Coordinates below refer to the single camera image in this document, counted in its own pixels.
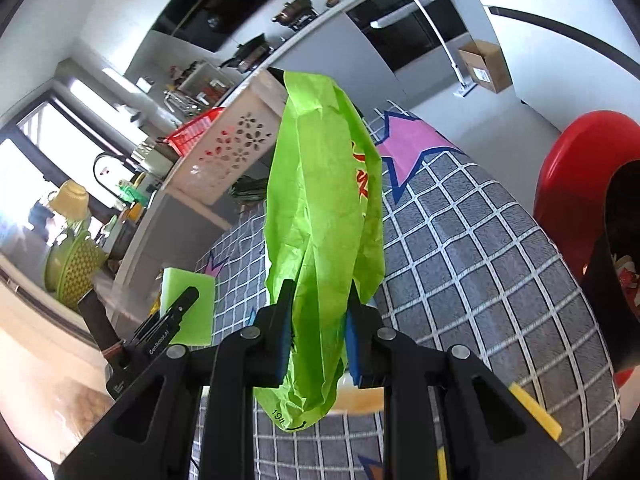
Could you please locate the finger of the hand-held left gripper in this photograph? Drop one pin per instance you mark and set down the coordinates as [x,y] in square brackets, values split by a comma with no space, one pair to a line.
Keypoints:
[172,307]
[95,315]

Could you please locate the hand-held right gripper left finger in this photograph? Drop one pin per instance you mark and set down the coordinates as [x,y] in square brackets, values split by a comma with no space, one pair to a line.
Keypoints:
[282,345]

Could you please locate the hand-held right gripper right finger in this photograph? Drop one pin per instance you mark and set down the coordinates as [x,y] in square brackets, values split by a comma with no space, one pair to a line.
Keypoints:
[354,355]

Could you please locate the green plastic bag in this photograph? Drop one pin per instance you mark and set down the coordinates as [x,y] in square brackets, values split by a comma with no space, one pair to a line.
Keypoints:
[320,210]

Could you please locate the black trash bin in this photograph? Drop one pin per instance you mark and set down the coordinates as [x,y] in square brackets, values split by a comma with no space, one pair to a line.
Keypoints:
[600,310]

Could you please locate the green sponge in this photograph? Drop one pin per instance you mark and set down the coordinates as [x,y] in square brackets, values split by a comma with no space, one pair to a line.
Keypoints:
[200,322]

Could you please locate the green colander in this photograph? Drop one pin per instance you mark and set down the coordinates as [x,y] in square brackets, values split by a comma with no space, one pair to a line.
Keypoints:
[75,270]

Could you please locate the green dish soap bottle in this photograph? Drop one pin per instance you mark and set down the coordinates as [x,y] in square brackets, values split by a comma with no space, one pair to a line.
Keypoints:
[127,192]

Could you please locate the grey checked tablecloth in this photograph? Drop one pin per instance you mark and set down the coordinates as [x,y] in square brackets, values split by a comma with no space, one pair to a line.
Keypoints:
[450,260]

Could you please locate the black kitchen faucet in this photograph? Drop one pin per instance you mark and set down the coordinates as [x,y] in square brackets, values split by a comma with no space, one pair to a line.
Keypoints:
[100,157]

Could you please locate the beige perforated plastic basket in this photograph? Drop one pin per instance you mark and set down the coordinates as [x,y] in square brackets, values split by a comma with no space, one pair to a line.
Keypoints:
[235,145]

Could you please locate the red plastic basket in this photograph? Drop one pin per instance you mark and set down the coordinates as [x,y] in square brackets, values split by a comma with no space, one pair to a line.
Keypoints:
[195,130]

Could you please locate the black wok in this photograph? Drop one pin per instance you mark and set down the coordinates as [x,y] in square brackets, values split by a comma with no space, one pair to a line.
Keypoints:
[252,50]

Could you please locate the red plastic stool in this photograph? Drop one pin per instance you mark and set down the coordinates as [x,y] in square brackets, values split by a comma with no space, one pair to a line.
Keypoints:
[570,180]

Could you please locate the red plastic wrapper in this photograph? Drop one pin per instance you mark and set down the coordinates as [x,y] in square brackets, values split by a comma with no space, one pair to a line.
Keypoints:
[629,277]

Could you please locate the black range hood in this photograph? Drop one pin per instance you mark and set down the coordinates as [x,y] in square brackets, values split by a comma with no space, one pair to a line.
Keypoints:
[225,5]

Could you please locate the black built-in oven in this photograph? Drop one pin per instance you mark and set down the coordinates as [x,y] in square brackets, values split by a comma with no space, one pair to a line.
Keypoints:
[390,42]

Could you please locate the cardboard box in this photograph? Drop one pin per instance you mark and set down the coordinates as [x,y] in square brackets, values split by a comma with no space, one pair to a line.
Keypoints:
[482,65]

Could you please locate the dark cooking pot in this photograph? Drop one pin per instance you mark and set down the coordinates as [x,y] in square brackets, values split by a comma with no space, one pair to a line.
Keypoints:
[297,10]

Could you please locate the white mop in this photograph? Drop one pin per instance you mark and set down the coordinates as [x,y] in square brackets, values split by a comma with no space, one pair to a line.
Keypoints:
[435,30]

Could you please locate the white refrigerator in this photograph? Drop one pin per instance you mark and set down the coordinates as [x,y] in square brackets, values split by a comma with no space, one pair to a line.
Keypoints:
[575,10]

